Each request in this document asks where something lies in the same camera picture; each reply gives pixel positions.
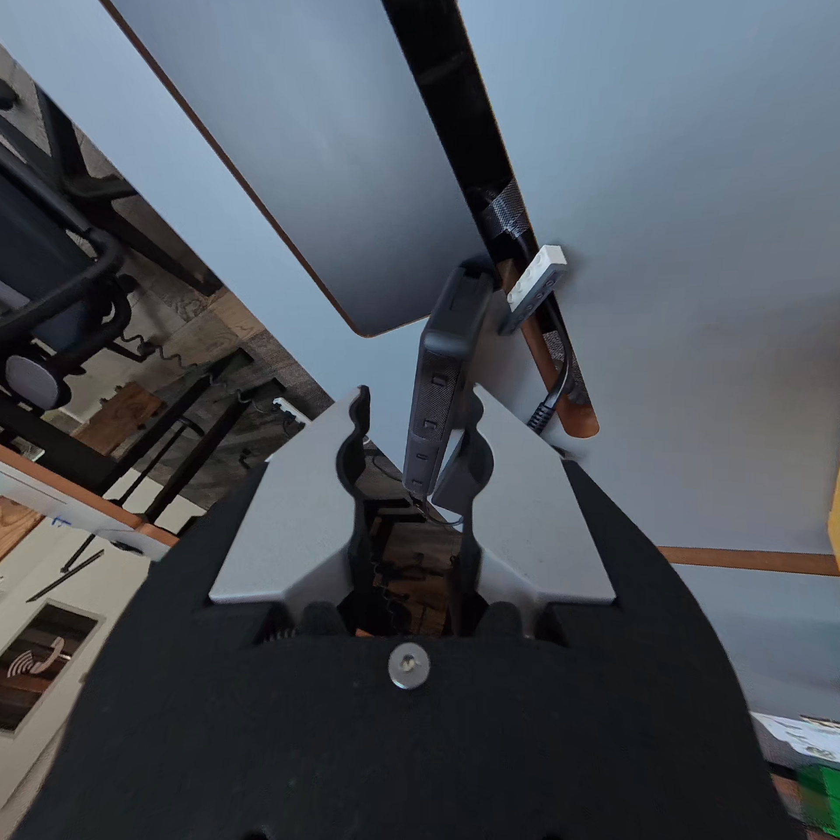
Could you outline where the black power cable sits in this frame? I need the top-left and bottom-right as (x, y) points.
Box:
(517, 236), (576, 435)

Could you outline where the black pen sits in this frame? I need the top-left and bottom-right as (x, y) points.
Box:
(26, 548), (106, 603)

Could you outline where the green plastic bin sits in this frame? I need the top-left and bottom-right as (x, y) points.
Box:
(797, 764), (840, 832)

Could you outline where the white lego plate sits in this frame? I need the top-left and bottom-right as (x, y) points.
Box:
(506, 244), (569, 313)

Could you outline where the black box device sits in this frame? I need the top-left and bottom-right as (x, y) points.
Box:
(401, 261), (497, 501)

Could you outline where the thin black coiled cable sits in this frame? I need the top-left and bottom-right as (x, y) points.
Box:
(121, 331), (219, 383)

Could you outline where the grey fabric tape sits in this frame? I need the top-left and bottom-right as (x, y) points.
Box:
(477, 178), (532, 239)

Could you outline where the dark desk mat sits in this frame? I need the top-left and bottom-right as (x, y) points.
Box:
(101, 0), (488, 340)

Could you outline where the brown wood block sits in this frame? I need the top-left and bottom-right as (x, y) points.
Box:
(71, 382), (166, 455)

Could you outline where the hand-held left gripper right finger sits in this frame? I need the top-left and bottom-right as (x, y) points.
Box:
(456, 385), (618, 637)

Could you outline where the black desk frame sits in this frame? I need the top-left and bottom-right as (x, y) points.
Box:
(0, 348), (258, 526)

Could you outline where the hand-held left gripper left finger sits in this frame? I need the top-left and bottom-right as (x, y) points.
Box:
(209, 386), (378, 624)

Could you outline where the dark sign with phone symbol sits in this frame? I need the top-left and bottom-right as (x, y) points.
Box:
(0, 600), (105, 735)

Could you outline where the black office chair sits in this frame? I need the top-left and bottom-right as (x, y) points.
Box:
(0, 79), (142, 412)

